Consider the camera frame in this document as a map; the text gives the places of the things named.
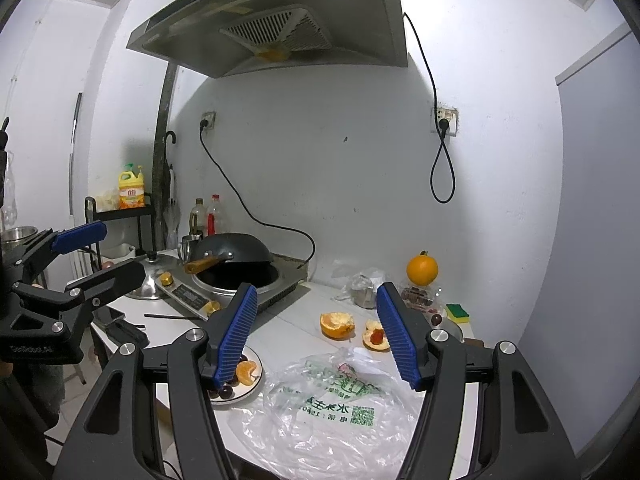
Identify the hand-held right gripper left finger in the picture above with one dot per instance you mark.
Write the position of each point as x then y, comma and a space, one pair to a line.
235, 335

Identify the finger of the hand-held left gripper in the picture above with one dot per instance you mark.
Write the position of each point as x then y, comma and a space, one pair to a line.
80, 237
117, 277

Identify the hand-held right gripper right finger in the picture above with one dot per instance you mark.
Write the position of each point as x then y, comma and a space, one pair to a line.
400, 335

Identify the large tangerine piece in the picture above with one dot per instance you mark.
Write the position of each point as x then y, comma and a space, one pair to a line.
247, 372

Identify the white plate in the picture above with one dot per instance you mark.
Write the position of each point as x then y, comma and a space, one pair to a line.
254, 389

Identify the clear printed plastic bag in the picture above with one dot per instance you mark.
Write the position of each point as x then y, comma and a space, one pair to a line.
325, 430

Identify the small red fruit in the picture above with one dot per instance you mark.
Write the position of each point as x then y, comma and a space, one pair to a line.
377, 335

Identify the white plastic container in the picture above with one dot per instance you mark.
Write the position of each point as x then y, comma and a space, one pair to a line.
120, 251

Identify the steel lid black knob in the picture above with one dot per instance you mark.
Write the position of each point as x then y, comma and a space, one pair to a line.
147, 280

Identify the black phone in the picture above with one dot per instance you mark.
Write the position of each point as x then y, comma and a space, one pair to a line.
110, 316

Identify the clear container of cherries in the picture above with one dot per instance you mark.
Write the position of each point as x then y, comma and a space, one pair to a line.
417, 297

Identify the black rack shelf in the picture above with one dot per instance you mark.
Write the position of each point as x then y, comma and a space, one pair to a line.
125, 211

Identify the steel cup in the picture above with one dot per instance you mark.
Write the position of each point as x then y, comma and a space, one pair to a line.
365, 295

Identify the black box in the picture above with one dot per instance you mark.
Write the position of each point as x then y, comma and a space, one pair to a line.
125, 334

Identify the green yellow sponge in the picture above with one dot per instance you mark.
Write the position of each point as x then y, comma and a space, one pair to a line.
457, 312

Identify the steel basin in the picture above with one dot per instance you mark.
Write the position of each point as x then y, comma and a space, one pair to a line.
17, 235

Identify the cut orange half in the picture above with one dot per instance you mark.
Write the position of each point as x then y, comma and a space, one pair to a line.
337, 324

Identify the steel induction cooker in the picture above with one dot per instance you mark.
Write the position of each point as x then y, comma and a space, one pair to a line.
280, 290

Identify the dark chopstick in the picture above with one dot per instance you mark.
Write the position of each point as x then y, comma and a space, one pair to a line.
170, 317

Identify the whole orange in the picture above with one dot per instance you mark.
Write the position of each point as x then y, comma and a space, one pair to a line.
422, 270

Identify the yellow detergent bottle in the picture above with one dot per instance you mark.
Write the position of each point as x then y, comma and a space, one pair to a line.
131, 190

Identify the steel mug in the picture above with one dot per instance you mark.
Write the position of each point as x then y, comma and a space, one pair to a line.
187, 247

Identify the crumpled clear plastic bag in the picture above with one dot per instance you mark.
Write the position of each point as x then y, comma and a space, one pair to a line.
350, 272

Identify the folded umbrella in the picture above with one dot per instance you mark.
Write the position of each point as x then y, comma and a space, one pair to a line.
171, 200

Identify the dark oil bottle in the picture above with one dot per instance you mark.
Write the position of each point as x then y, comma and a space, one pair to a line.
199, 217

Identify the red cap clear bottle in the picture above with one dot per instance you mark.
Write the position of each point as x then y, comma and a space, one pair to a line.
214, 217

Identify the white wall pipe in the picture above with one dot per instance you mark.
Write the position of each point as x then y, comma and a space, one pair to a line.
76, 150

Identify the wall outlet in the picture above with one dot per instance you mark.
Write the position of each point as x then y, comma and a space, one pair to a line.
210, 116
450, 112

